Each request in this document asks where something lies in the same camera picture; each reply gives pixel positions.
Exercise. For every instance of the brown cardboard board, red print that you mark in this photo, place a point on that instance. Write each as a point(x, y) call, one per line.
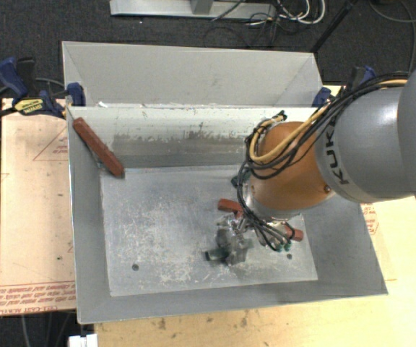
point(34, 212)

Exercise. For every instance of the grey metal bin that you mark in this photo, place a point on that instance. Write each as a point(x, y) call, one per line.
point(164, 230)

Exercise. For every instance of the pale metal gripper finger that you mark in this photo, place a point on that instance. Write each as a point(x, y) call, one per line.
point(223, 240)
point(239, 253)

